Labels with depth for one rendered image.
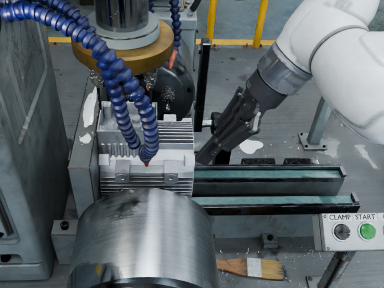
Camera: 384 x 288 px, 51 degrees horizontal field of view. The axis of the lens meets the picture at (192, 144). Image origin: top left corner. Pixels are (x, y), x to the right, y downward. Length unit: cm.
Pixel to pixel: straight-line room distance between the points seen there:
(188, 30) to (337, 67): 71
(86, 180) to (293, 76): 42
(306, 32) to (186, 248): 38
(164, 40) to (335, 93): 31
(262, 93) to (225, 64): 99
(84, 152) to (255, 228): 49
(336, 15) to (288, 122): 84
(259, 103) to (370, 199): 65
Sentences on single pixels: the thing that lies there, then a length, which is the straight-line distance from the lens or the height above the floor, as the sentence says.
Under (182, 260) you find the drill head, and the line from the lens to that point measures 61.
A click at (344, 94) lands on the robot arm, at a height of 138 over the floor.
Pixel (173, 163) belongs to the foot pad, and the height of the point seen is 107.
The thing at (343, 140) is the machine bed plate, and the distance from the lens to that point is 145.
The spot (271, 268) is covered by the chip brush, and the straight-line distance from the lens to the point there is 104.
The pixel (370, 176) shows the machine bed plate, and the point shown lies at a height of 80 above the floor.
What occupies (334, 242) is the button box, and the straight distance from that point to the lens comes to 81.
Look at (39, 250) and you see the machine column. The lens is 93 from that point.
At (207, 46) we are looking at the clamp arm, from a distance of 90.
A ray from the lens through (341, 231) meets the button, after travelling 81.
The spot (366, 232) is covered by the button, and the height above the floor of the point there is 107.
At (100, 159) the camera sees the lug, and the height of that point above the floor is 108.
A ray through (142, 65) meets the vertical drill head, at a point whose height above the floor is 132.
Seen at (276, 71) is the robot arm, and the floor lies 132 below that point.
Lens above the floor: 168
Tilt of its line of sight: 42 degrees down
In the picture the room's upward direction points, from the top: 5 degrees clockwise
